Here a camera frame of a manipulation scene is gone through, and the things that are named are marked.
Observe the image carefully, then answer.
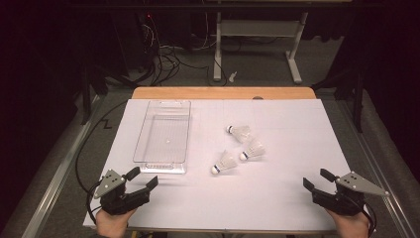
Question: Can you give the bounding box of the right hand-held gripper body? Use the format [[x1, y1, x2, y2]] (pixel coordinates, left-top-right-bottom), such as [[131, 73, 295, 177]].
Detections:
[[311, 171, 390, 217]]

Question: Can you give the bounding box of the wooden table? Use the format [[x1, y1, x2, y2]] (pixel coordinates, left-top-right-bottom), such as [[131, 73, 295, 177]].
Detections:
[[127, 86, 338, 236]]

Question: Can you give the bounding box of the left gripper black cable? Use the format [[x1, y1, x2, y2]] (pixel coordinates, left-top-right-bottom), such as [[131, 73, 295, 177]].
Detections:
[[85, 179, 104, 226]]

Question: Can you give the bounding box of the person's left hand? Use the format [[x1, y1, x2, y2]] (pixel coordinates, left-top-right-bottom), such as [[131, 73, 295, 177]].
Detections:
[[95, 207, 138, 238]]

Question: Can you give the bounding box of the tangle of floor cables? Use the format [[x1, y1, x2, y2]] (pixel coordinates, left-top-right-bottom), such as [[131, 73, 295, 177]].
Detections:
[[142, 13, 212, 87]]

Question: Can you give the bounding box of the black metal stand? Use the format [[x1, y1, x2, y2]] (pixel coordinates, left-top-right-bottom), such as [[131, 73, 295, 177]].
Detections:
[[78, 63, 110, 127], [311, 67, 366, 134]]

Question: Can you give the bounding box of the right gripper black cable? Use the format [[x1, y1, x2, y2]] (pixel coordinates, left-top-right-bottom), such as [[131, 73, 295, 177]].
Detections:
[[346, 192, 378, 237]]

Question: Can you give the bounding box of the clear plastic container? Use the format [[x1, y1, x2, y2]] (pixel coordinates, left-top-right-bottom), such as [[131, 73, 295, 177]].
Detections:
[[133, 99, 192, 176]]

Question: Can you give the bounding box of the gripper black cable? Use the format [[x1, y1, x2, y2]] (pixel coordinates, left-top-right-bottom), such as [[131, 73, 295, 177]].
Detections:
[[85, 179, 104, 226], [346, 192, 378, 237]]

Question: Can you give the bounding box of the black floor cable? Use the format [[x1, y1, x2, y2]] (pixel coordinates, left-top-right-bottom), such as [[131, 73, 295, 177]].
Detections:
[[74, 99, 129, 196]]

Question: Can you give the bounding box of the dark equipment cabinet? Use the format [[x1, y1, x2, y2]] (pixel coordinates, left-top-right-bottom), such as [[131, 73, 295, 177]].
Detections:
[[112, 9, 157, 72]]

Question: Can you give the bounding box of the white paper sheet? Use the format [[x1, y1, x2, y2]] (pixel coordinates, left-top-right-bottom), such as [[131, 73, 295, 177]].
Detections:
[[82, 98, 377, 234]]

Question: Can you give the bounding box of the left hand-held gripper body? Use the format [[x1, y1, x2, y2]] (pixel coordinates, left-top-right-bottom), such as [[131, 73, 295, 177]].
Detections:
[[93, 169, 152, 216]]

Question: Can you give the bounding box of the person's right hand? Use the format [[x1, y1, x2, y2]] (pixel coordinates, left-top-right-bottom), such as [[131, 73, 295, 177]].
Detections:
[[325, 207, 370, 238]]

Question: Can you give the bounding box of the metal floor rail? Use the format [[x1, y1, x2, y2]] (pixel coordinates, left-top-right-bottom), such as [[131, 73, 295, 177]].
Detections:
[[21, 93, 102, 238], [336, 98, 420, 238]]

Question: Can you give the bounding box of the white shuttlecock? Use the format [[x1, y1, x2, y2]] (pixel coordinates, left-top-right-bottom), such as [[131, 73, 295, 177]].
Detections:
[[239, 138, 266, 163], [226, 124, 253, 144], [211, 150, 239, 176]]

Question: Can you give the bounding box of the white metal desk frame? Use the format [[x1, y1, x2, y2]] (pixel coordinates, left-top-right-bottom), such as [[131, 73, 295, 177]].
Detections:
[[212, 11, 310, 85]]

